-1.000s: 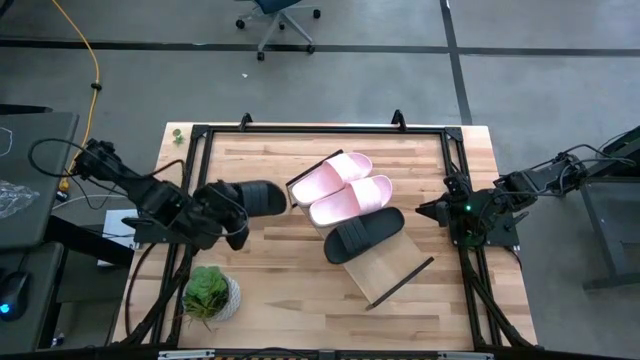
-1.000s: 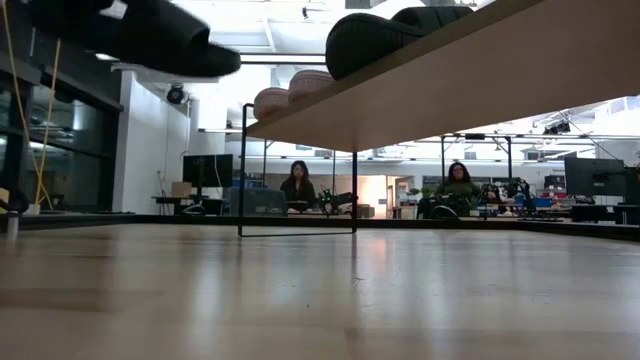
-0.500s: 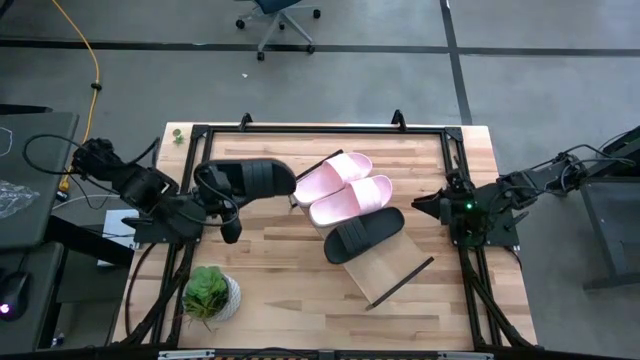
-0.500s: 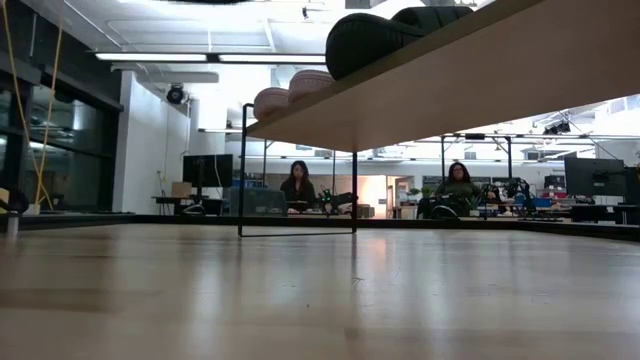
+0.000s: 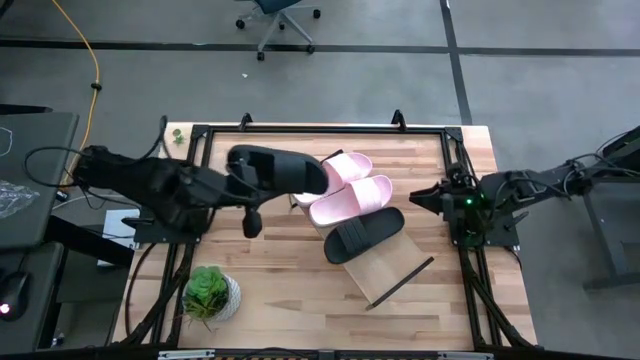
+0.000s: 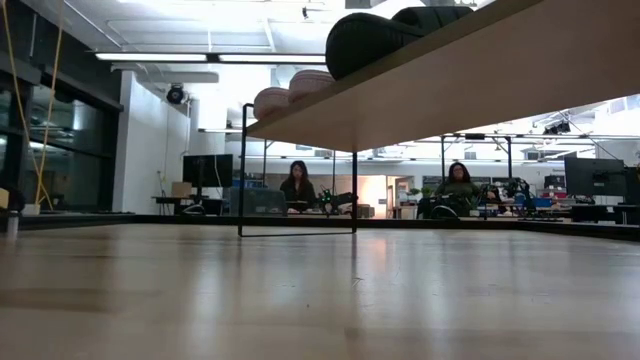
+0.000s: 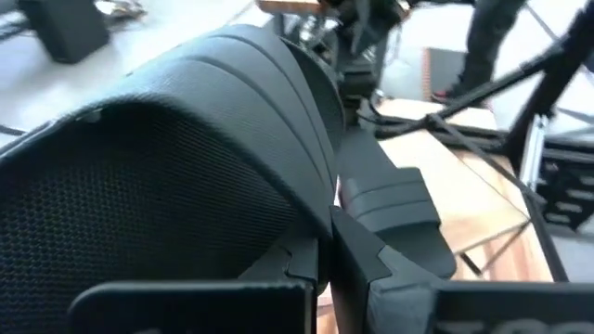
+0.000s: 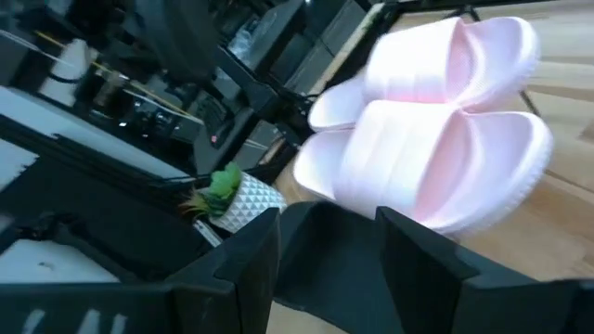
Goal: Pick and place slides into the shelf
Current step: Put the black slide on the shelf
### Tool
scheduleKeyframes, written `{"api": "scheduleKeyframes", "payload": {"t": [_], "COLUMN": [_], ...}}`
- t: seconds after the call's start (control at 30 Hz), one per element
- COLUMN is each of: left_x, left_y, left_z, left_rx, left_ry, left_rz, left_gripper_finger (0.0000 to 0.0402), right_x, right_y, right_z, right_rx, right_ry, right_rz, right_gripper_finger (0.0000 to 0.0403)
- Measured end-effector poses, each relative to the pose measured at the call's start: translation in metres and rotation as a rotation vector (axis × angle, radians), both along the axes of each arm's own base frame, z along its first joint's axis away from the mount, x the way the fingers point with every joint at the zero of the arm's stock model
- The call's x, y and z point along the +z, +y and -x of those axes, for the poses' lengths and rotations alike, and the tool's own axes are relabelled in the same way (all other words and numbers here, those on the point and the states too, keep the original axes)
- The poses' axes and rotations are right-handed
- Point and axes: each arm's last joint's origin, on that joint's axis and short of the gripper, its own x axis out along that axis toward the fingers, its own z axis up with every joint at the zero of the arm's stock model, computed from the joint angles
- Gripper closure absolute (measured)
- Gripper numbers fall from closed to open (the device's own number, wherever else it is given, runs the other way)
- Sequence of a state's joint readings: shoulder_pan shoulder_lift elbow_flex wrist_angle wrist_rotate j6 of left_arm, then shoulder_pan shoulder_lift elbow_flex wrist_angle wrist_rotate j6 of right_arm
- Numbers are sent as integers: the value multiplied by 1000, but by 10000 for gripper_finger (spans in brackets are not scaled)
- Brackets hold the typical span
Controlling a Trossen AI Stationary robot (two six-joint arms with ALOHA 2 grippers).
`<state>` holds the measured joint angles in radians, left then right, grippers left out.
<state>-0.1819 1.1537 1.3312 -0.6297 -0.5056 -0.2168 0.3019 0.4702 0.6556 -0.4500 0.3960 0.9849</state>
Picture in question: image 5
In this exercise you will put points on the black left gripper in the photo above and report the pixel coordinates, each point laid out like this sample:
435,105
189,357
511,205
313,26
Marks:
235,187

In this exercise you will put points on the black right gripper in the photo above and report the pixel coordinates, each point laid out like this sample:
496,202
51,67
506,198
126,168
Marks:
457,200

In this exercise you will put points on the black rubber slide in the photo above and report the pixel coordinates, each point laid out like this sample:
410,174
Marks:
290,172
370,232

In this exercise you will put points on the pink rubber slide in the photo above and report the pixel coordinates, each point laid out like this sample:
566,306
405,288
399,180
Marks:
350,167
355,200

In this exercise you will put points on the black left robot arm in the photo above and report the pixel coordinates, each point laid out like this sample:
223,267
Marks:
150,182

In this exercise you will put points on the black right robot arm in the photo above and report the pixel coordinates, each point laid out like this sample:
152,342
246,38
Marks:
525,182

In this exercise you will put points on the small green leaf sprig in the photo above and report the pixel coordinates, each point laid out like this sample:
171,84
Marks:
178,137

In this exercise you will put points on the green succulent in white pot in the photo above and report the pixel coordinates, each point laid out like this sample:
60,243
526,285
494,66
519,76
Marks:
205,292

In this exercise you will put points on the white box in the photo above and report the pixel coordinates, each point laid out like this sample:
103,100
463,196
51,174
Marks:
116,225

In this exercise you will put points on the black metal stand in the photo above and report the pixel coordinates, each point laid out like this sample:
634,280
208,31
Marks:
600,225

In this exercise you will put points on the office swivel chair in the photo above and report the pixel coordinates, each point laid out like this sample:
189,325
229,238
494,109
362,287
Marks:
272,5

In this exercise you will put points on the dark grey side table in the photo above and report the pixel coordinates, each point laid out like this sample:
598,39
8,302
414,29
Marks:
35,200

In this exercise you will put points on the clear plastic bag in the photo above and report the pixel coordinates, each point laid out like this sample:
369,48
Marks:
15,197

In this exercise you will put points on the black computer desk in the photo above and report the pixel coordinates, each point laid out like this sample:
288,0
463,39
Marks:
45,300

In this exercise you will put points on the black computer mouse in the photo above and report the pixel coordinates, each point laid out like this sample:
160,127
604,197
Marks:
14,295

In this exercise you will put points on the wooden shelf with black frame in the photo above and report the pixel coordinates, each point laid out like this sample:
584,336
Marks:
395,270

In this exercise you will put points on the black metal table frame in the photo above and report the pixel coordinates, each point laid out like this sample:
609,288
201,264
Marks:
350,129

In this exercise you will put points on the silver metal bracket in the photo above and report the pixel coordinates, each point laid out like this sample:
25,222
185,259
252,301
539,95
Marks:
465,356
185,354

